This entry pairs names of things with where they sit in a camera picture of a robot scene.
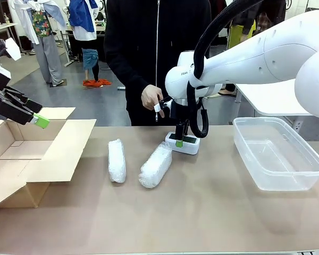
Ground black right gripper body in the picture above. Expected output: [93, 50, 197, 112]
[170, 99, 190, 125]

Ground white digital clock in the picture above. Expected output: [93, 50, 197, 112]
[164, 131, 201, 156]

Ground bubble-wrapped clock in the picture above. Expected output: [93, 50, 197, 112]
[138, 141, 174, 190]
[107, 138, 128, 184]

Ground person right forearm black sleeve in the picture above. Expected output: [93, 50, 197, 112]
[103, 39, 152, 92]

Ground person right hand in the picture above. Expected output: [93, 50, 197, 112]
[140, 84, 166, 119]

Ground open cardboard box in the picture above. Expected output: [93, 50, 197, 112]
[0, 107, 97, 210]

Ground light wooden background desk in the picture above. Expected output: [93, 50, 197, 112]
[0, 22, 19, 52]

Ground person in floral shirt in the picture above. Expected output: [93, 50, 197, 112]
[8, 0, 68, 88]

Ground orange cloth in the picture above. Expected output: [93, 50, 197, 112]
[82, 78, 113, 87]

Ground person torso black zip jacket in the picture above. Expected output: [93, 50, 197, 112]
[103, 0, 213, 127]

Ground background workbench with metal leg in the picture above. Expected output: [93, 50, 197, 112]
[53, 20, 107, 67]

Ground clear plastic container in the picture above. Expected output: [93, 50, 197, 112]
[232, 116, 319, 192]

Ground person in blue white clothes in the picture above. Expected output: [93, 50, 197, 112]
[68, 0, 101, 82]

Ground person in yellow apron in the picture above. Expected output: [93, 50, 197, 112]
[217, 0, 287, 98]

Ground white power socket box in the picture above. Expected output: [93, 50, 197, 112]
[292, 116, 303, 131]

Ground right wrist camera white tag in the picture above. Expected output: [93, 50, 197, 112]
[153, 97, 174, 118]

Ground wrist camera white tag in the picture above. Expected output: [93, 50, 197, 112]
[153, 97, 174, 118]
[0, 38, 22, 70]

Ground left wrist camera white tag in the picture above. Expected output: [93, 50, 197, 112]
[0, 38, 22, 70]

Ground black corrugated cable hose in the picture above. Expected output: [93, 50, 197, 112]
[186, 0, 264, 139]

